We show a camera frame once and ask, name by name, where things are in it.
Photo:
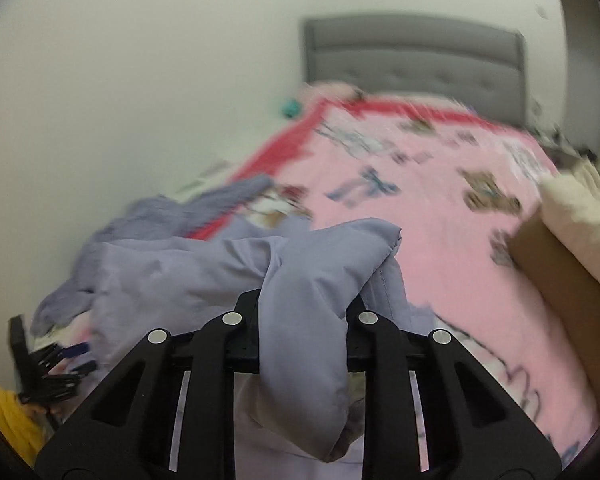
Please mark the teal small object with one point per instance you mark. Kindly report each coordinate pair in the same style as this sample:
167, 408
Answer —
291, 109

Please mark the pink plush pillow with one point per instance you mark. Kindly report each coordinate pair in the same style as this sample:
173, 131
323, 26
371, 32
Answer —
333, 90

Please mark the pink cartoon blanket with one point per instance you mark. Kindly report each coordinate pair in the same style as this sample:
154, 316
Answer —
457, 185

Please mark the lavender puffer jacket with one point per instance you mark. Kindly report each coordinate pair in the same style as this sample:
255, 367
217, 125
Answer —
143, 271

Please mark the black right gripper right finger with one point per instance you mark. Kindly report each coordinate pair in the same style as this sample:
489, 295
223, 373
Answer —
432, 411

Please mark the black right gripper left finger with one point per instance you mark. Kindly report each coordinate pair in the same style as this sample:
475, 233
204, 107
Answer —
166, 411

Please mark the yellow fuzzy sleeve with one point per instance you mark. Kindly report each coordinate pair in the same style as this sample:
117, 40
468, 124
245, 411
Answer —
22, 427

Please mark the grey upholstered headboard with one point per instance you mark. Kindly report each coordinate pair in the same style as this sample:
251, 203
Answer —
482, 66

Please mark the cream fluffy pillow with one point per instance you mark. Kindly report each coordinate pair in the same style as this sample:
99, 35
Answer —
570, 209

